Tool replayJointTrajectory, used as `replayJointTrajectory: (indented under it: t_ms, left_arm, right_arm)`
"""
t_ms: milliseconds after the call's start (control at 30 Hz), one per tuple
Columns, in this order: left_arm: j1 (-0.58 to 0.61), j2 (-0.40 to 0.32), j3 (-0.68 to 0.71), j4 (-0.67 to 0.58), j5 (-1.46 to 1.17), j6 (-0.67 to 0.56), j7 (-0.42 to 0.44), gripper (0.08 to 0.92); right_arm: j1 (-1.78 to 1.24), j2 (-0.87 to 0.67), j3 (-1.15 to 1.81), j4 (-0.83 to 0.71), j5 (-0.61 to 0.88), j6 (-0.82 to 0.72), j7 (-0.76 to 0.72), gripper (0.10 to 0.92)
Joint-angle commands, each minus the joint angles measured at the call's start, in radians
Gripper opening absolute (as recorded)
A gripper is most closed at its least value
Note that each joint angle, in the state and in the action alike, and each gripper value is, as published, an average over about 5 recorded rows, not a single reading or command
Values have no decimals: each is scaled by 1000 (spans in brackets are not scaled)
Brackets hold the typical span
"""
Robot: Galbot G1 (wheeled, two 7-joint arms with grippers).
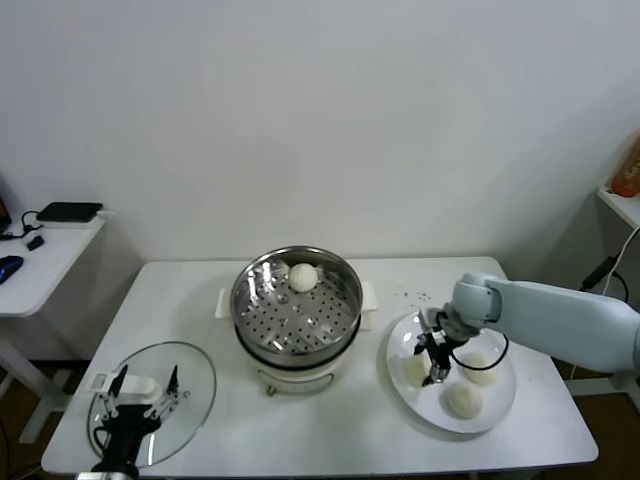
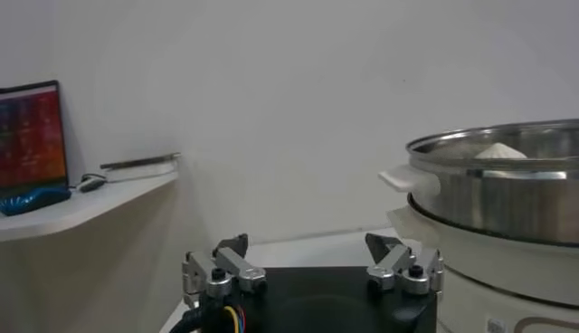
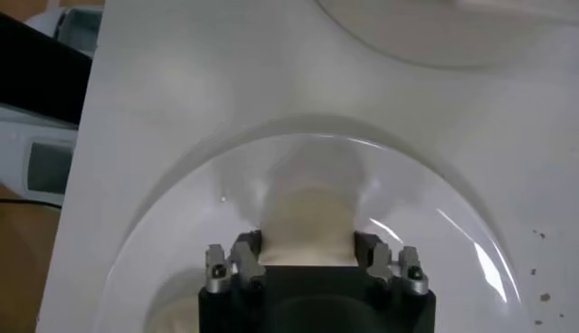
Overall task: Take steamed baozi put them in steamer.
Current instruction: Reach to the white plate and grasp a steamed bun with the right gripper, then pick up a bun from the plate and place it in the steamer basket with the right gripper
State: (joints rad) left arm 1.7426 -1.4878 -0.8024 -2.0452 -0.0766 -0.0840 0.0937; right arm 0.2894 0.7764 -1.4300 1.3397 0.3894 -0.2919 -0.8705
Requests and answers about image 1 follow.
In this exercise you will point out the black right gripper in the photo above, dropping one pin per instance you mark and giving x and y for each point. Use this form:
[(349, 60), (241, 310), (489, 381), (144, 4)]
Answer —
[(440, 345)]

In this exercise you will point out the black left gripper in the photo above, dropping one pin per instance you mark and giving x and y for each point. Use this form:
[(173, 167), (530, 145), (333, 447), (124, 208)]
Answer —
[(127, 430)]

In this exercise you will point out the white steamed baozi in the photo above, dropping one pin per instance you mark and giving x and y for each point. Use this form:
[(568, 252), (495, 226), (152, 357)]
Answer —
[(414, 372), (302, 277), (464, 400), (480, 372)]

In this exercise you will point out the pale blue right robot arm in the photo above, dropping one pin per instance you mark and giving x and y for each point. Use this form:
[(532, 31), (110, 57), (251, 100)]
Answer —
[(550, 320)]

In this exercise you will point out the stainless steel steamer basket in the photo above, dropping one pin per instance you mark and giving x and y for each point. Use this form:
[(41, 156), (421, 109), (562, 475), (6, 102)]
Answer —
[(350, 287)]

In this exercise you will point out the white round plate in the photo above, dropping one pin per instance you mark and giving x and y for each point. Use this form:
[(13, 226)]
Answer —
[(400, 340)]

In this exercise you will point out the round glass pot lid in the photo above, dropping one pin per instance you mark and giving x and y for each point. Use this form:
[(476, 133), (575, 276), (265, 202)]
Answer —
[(197, 407)]

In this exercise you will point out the white electric cooker pot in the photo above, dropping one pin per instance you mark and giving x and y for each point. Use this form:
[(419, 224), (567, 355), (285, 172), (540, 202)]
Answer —
[(295, 380)]

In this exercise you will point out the white side table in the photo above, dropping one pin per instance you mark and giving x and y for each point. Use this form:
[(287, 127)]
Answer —
[(50, 260)]

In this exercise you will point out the flat white box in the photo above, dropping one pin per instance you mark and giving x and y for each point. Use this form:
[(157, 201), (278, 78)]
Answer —
[(75, 225)]

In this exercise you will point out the blue computer mouse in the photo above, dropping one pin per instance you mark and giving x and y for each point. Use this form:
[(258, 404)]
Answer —
[(9, 267)]

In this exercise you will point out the small black adapter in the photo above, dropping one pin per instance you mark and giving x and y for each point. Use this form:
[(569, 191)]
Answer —
[(35, 243)]

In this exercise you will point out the flat black box device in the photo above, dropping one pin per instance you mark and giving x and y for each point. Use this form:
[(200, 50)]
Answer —
[(70, 211)]

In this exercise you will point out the dark laptop edge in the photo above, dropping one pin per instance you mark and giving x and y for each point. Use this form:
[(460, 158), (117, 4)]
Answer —
[(4, 205)]

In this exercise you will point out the orange bottle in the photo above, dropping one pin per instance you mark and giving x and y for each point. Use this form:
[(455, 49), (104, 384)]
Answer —
[(627, 170)]

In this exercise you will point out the white desk with frame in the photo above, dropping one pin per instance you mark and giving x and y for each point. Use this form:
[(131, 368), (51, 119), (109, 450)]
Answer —
[(622, 205)]

